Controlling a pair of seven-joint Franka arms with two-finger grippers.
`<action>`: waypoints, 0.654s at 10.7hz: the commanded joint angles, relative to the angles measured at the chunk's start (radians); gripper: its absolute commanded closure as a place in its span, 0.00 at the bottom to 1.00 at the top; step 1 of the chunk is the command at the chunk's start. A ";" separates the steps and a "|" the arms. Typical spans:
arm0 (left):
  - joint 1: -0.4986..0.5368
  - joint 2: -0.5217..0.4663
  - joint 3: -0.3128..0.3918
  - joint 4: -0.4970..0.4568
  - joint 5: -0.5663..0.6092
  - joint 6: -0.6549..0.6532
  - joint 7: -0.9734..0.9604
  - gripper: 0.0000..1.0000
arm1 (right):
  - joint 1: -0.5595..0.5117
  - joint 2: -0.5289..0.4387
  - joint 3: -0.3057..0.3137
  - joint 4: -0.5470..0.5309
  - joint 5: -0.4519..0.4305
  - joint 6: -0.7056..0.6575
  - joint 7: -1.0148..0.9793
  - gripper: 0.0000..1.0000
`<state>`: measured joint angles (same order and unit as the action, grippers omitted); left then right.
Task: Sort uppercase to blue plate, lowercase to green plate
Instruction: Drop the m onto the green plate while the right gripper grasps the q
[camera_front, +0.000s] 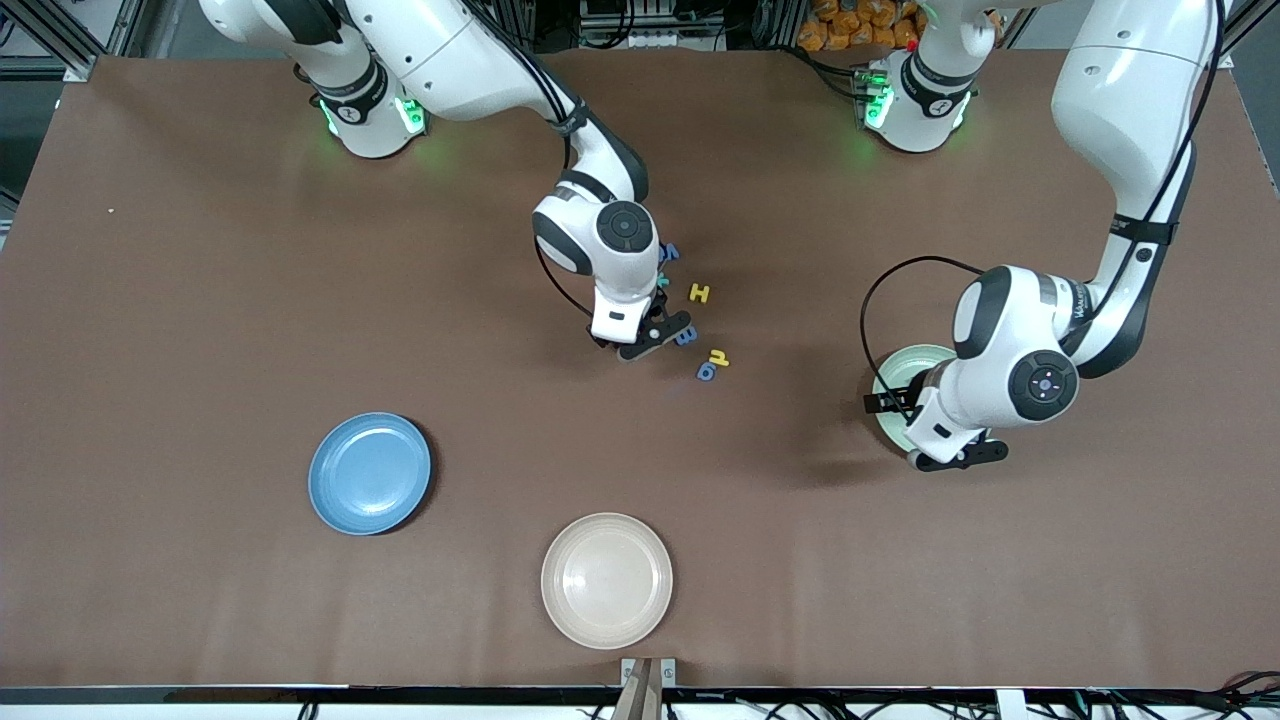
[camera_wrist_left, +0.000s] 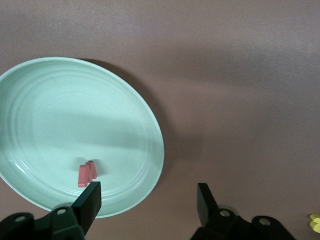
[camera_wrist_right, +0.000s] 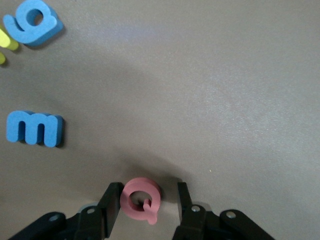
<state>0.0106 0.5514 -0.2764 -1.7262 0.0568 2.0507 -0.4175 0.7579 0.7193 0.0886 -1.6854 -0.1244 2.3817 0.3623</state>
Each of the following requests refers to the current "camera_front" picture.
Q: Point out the blue plate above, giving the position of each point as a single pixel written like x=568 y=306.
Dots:
x=370 y=495

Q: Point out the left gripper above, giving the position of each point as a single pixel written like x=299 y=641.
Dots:
x=903 y=401

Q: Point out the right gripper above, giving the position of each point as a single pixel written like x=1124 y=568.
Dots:
x=601 y=342

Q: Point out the yellow foam letter H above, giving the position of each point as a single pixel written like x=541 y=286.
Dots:
x=700 y=293

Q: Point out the blue foam letter g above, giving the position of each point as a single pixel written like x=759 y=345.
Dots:
x=702 y=377

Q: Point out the beige plate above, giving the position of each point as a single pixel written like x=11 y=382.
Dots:
x=607 y=580

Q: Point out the green plate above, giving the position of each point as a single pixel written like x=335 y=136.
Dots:
x=900 y=365

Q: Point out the orange packets pile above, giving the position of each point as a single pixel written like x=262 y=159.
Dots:
x=840 y=30

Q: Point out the aluminium frame profile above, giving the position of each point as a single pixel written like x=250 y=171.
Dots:
x=82 y=66

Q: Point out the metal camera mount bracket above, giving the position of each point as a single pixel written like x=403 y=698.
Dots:
x=648 y=690

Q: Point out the blue foam letter E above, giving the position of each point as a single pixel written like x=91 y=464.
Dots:
x=691 y=338

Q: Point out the blue foam letter m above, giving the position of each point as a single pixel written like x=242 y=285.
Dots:
x=672 y=254

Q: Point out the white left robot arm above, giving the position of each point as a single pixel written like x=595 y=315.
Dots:
x=1130 y=90

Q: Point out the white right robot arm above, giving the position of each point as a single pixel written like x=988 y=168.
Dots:
x=470 y=60

